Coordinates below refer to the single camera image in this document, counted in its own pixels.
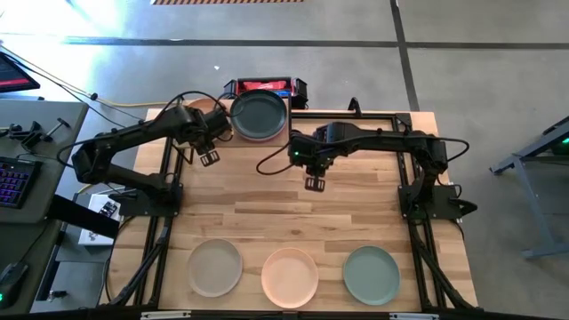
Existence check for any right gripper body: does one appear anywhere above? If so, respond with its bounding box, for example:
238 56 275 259
291 132 334 178

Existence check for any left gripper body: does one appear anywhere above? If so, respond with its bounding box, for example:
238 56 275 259
191 126 228 156

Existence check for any light blue plate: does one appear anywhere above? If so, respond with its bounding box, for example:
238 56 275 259
230 119 288 143

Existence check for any dark teal plate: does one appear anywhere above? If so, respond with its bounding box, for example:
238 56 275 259
229 88 289 140

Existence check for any red black equipment case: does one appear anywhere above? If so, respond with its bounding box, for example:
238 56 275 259
223 76 309 110

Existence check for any peach plate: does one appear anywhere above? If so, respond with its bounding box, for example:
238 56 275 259
260 247 320 309

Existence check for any pale teal green plate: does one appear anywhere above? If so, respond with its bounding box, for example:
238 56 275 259
342 244 402 307

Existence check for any beige grey plate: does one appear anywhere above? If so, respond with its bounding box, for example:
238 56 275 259
187 238 244 299

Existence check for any white box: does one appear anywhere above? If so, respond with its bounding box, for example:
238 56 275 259
77 193 120 247

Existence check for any black flat bar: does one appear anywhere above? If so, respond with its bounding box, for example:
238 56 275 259
46 194 121 240

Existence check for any black clamp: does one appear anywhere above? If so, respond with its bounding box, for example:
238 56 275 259
0 122 45 151
44 116 71 143

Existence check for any grey desk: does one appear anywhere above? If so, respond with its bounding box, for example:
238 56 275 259
0 100 90 315

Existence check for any backlit black keyboard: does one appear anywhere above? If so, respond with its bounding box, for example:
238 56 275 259
0 155 44 210

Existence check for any black computer monitor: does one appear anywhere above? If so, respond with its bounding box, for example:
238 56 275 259
0 51 41 94

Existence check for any grey metal stand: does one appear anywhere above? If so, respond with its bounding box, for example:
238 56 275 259
488 116 569 260

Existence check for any black computer mouse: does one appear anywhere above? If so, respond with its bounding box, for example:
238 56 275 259
0 260 28 308

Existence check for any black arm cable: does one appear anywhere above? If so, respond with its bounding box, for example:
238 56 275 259
255 140 294 177
155 90 235 134

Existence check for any black aluminium rig frame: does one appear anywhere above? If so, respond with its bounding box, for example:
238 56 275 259
100 110 480 312

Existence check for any yellow floor cable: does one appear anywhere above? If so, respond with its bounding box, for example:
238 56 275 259
95 97 155 109

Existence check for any black floor cable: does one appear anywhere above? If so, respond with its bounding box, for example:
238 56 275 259
0 42 148 124

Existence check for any silver metal bracket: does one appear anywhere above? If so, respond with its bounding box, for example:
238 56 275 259
389 312 440 320
140 310 192 320

